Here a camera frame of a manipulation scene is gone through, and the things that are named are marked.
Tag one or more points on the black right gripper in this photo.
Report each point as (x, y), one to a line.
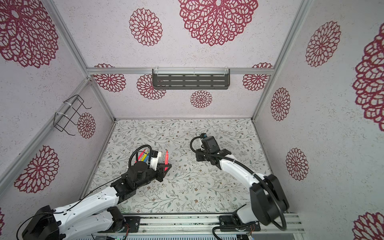
(199, 158)

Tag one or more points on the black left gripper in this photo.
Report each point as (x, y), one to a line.
(160, 171)

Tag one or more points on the pink highlighter pen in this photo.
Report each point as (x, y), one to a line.
(167, 157)

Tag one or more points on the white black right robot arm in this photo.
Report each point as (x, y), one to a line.
(268, 202)

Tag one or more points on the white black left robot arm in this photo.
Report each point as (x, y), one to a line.
(96, 212)

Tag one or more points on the yellow highlighter pen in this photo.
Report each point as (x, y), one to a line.
(144, 157)

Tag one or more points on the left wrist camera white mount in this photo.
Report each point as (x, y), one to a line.
(154, 159)

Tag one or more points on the dark grey wall shelf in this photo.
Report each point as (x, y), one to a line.
(191, 79)

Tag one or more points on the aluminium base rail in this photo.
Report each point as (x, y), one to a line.
(128, 226)

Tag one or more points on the black wire wall basket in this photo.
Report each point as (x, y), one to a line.
(63, 119)

